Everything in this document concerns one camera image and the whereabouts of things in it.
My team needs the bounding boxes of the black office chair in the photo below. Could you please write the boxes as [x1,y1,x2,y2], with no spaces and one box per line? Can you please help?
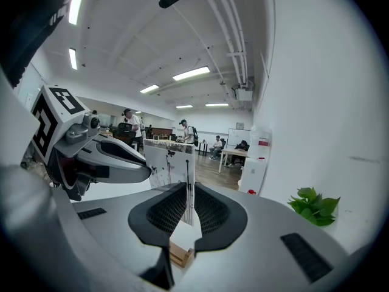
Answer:
[113,122,137,146]

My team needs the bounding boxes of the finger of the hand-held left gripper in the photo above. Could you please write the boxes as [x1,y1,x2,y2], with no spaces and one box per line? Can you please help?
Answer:
[90,159,152,184]

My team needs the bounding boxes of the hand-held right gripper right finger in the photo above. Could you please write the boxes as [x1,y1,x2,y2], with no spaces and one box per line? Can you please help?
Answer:
[172,181,349,292]

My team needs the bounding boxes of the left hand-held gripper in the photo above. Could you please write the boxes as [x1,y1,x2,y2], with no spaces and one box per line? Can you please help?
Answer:
[30,85,149,203]

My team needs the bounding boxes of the white ceiling air unit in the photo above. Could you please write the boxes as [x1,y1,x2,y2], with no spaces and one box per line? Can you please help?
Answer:
[232,83,254,102]

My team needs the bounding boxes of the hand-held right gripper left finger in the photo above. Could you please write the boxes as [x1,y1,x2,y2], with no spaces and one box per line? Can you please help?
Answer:
[53,181,187,287]

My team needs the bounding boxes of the green potted plant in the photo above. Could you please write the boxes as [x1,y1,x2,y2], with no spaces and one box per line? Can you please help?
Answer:
[286,187,342,228]

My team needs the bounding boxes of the clear water bottle red label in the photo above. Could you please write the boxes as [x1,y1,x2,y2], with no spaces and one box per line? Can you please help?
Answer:
[250,125,273,159]

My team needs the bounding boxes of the white printed table card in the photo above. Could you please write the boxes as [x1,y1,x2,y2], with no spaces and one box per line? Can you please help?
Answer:
[142,138,196,227]

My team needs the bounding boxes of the whiteboard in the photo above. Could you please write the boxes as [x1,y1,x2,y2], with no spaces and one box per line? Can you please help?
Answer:
[227,128,252,147]

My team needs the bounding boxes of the white ceiling pipes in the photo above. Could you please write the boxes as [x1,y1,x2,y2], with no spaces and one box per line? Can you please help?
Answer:
[196,0,249,87]

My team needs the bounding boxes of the wooden-top table white legs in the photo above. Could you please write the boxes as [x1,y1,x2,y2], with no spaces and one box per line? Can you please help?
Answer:
[218,148,250,174]

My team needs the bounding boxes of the wooden card holder base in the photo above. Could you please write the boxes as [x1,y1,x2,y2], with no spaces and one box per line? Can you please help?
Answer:
[168,242,196,269]

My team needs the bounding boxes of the person's black clothing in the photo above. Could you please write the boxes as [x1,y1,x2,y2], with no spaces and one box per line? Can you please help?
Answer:
[0,0,80,88]

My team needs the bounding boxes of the white water dispenser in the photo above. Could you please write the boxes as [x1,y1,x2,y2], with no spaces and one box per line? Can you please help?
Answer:
[238,156,269,196]

